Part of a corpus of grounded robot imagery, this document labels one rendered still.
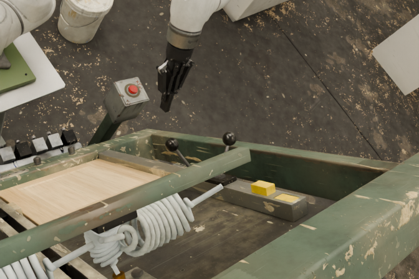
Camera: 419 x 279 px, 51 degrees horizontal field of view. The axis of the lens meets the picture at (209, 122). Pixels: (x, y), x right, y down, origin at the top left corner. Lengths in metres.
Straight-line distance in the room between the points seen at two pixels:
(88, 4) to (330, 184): 2.05
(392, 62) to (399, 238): 4.13
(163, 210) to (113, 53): 2.59
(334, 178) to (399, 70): 3.75
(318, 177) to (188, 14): 0.55
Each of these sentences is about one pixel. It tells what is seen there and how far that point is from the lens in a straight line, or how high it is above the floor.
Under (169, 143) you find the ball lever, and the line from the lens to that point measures 1.17.
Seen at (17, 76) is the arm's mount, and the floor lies 0.78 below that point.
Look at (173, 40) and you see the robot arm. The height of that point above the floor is 1.58.
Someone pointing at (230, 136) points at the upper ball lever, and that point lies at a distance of 1.14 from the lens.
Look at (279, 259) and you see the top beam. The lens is 0.65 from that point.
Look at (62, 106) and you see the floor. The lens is 2.82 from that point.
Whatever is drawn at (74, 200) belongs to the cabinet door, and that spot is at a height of 1.19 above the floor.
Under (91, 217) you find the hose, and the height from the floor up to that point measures 1.97.
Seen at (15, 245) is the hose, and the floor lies 1.97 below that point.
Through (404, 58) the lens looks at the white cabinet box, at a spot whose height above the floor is 0.24.
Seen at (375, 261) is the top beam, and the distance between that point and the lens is 0.75.
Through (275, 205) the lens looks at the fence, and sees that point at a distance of 0.99.
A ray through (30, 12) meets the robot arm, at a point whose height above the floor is 1.02.
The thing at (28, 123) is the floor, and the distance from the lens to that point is 2.73.
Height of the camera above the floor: 2.43
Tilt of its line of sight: 50 degrees down
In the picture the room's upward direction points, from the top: 46 degrees clockwise
